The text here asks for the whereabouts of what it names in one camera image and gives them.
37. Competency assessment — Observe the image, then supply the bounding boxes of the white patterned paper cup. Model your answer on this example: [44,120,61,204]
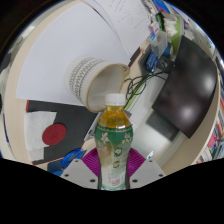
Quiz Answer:
[64,55,130,114]

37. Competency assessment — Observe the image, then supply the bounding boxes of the handwritten white paper sheet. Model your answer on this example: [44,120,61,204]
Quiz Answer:
[83,0,153,56]

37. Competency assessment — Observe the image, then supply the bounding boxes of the tangled black cables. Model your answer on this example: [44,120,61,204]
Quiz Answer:
[123,71,168,101]

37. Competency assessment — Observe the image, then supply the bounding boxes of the black desk mat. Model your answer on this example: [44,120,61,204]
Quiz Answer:
[25,99,101,166]

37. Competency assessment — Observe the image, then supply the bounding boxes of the coiled blue cable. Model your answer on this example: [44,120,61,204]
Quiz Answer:
[48,148,88,177]

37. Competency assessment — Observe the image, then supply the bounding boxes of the black computer monitor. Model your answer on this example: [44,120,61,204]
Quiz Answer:
[152,35,218,139]

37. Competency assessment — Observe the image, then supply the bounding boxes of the flat round red coaster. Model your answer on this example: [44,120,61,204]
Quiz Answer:
[41,123,67,146]

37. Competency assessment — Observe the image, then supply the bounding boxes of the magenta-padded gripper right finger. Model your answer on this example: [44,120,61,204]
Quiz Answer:
[127,148,167,190]

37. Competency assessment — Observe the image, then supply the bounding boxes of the green-labelled clear drink bottle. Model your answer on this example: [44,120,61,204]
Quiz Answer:
[94,93,134,191]

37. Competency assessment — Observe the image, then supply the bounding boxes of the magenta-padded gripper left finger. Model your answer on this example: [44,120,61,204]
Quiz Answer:
[59,148,101,190]

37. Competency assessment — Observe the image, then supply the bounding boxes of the blank white paper sheet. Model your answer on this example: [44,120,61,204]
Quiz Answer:
[15,1,131,107]

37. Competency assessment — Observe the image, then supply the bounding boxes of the clear plastic box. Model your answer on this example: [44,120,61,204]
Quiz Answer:
[151,31,170,56]

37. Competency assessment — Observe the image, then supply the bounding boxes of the grey metal laptop stand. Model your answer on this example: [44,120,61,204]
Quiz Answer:
[83,111,101,142]

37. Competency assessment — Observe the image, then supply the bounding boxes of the small blue electronic box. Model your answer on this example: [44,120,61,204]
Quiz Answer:
[144,51,159,71]

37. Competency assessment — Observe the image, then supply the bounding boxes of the white napkin sheet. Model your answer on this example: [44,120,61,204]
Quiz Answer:
[24,111,58,162]

